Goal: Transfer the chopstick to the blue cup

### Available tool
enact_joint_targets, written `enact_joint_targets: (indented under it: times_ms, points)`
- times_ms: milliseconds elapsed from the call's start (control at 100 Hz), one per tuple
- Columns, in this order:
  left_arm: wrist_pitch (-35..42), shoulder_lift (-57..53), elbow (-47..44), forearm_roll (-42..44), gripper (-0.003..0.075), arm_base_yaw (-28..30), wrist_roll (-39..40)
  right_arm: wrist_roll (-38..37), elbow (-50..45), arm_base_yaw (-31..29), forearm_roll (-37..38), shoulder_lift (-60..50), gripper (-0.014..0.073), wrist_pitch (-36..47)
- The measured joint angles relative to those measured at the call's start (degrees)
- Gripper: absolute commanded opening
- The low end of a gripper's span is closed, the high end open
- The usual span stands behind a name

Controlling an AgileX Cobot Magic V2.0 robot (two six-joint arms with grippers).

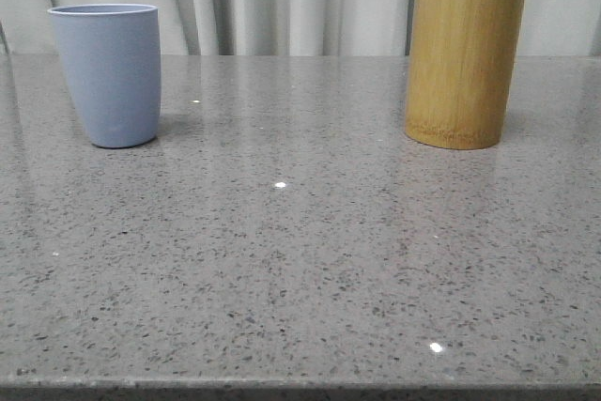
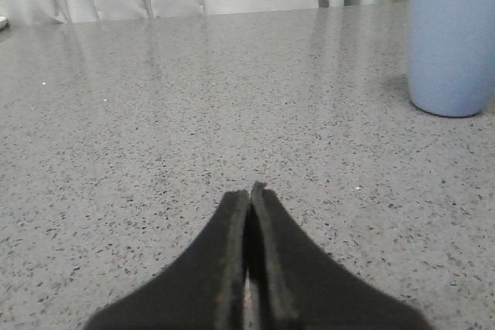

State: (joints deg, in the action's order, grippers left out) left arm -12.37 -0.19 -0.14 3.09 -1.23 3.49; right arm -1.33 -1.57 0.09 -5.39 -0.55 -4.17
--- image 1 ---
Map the blue plastic cup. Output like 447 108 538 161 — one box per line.
48 4 162 148

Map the bamboo cylinder holder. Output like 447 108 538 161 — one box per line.
405 0 525 149

